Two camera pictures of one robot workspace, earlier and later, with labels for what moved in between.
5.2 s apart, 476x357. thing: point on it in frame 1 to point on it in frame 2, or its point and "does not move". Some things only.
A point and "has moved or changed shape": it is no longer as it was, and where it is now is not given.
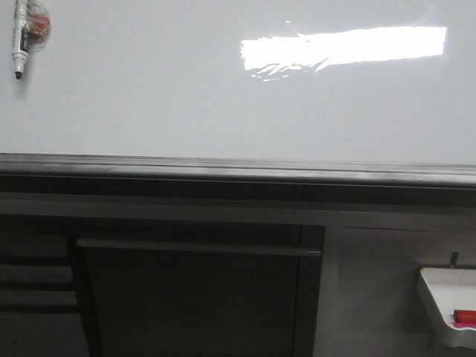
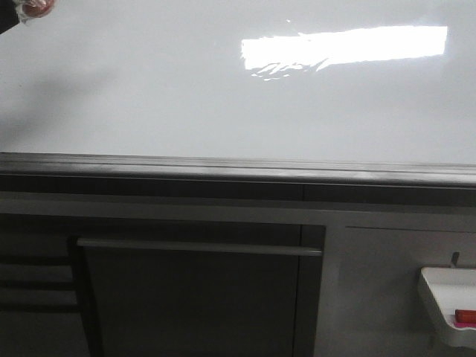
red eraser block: x=465 y=316 does not move
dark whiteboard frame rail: x=65 y=177 does not move
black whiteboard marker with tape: x=31 y=25 has moved or changed shape
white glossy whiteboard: x=333 y=81 does not move
